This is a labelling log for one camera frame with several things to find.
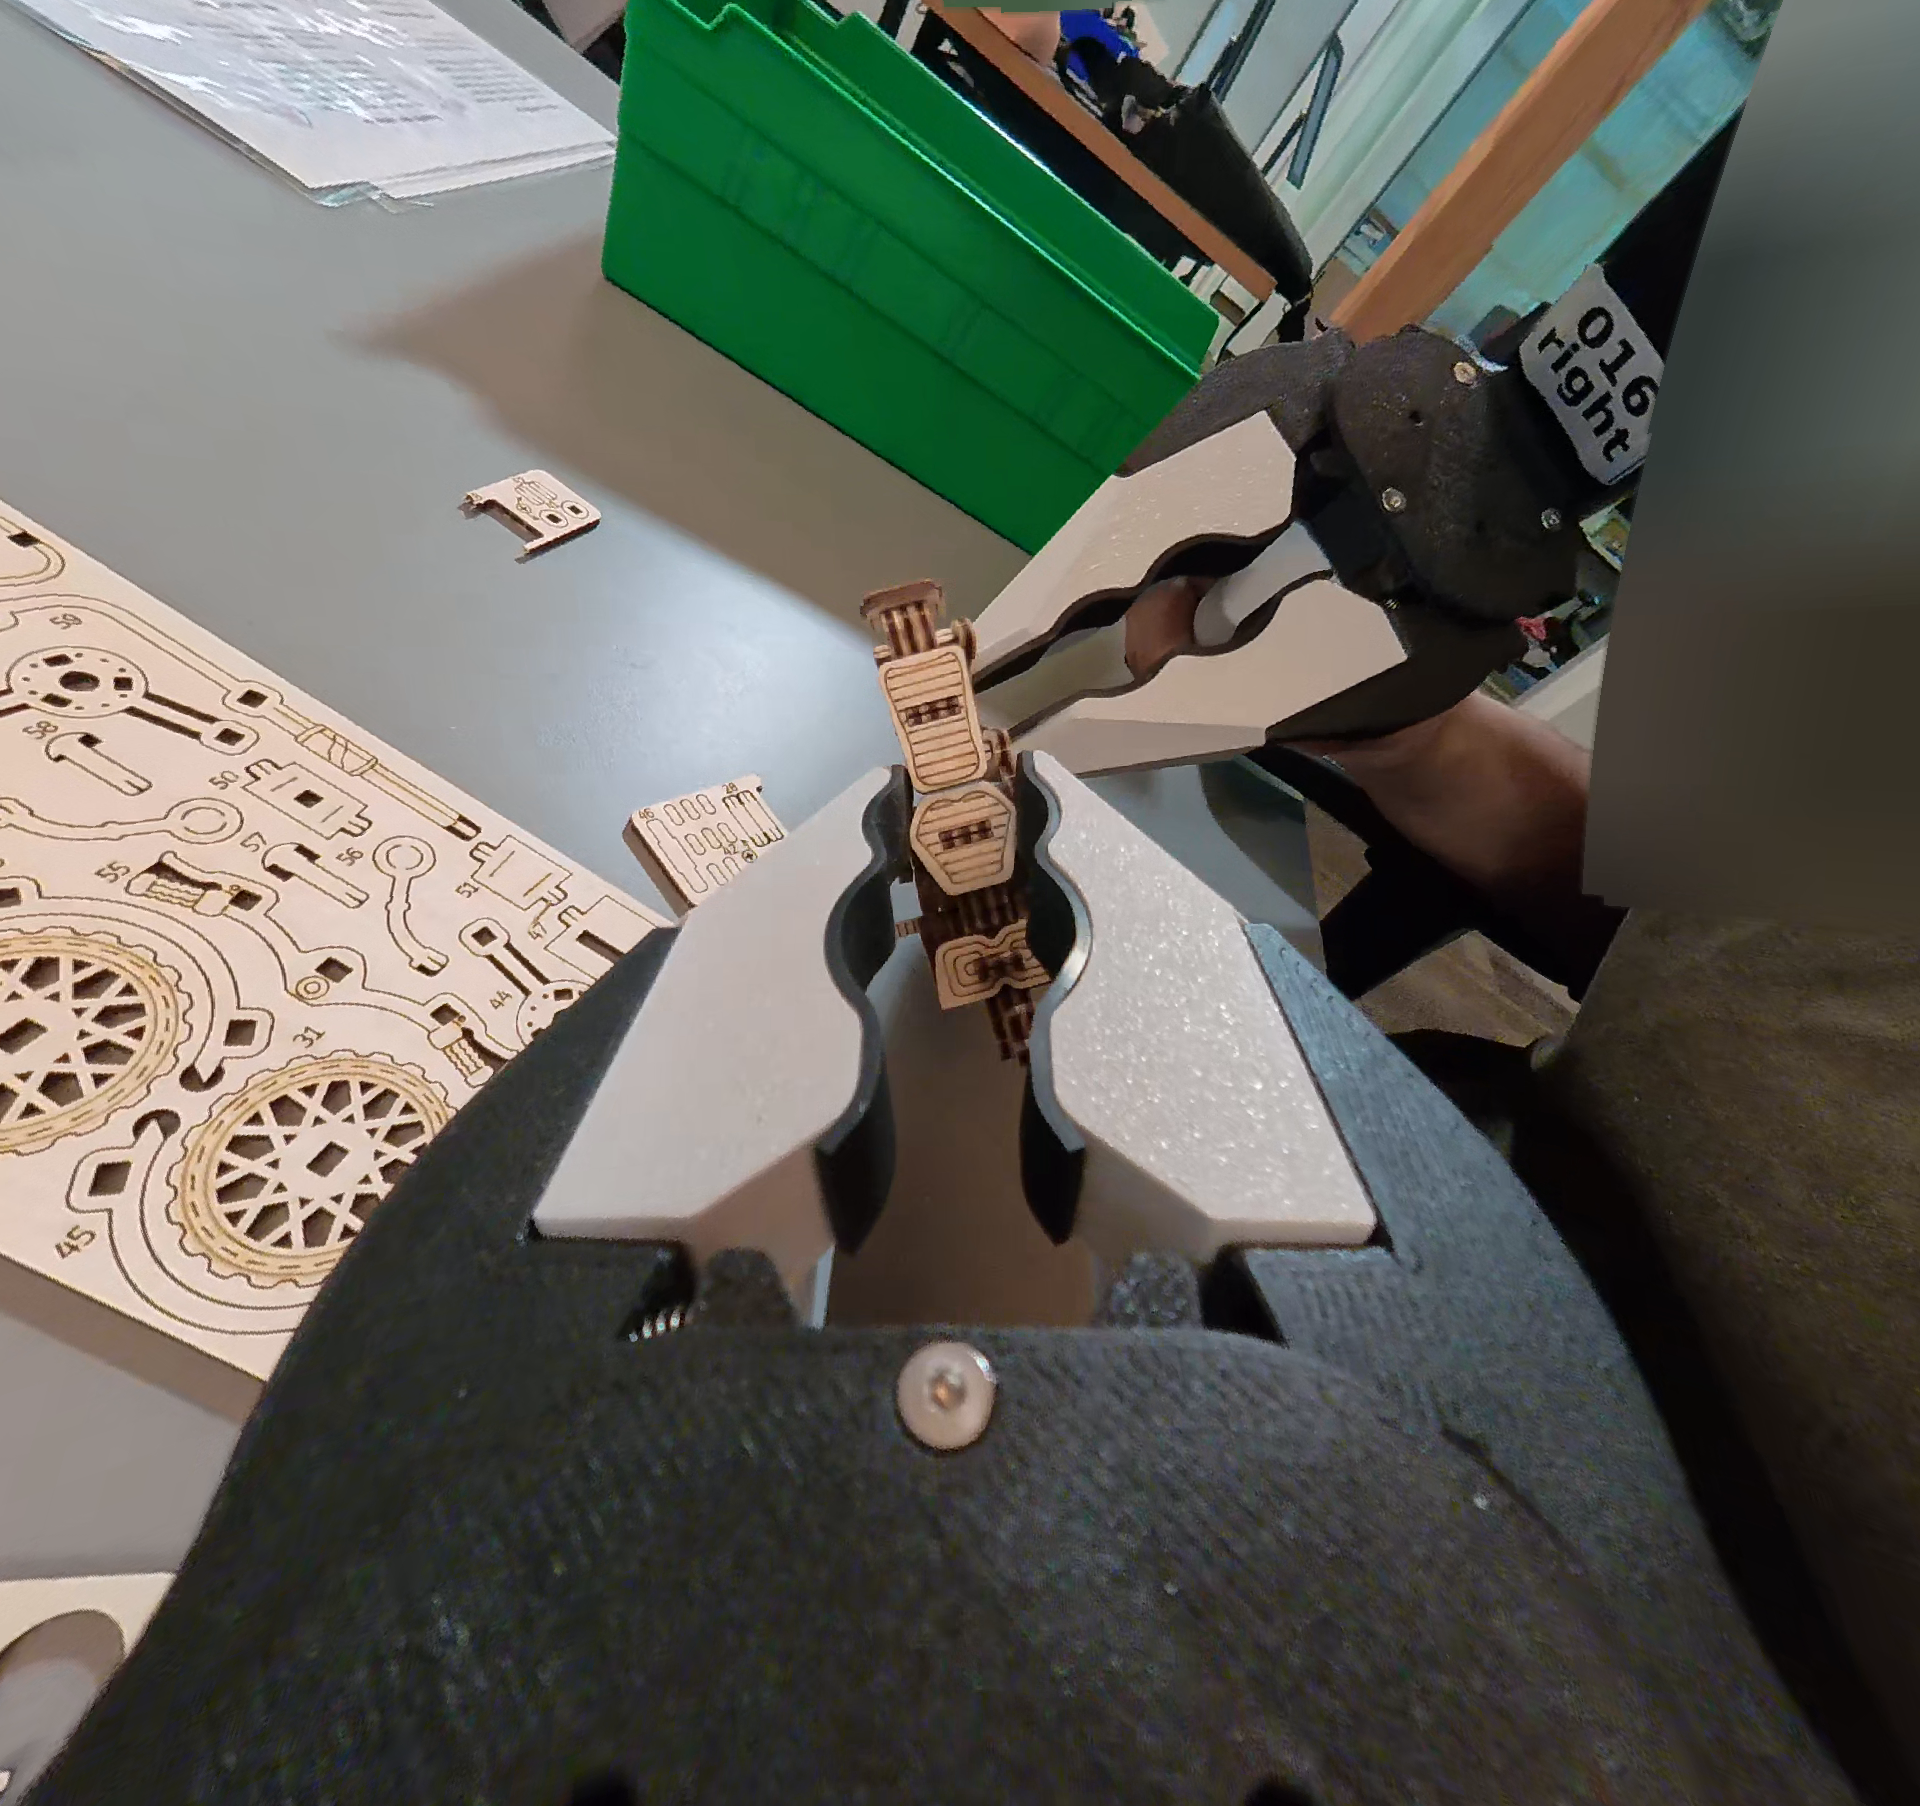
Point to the green plastic bin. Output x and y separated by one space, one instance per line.
840 262

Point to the person's right hand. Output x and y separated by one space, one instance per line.
1159 638

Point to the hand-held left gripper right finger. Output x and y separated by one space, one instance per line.
1200 1088

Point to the wooden vehicle model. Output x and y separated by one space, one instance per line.
960 840

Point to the laminated paper sheet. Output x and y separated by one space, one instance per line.
300 37

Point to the slotted wooden sheet fragment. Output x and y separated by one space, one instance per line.
698 846

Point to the wooden puzzle sheet with wheels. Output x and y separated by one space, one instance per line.
135 846

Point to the notched wooden sheet fragment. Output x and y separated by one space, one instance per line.
538 505

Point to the grey desk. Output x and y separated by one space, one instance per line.
375 367

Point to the person's brown clothing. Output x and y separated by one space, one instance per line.
1770 1311

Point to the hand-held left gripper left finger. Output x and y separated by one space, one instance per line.
705 1088

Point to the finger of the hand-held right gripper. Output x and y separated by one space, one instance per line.
1170 518
1260 695

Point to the person's right forearm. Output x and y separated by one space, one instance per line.
1470 803

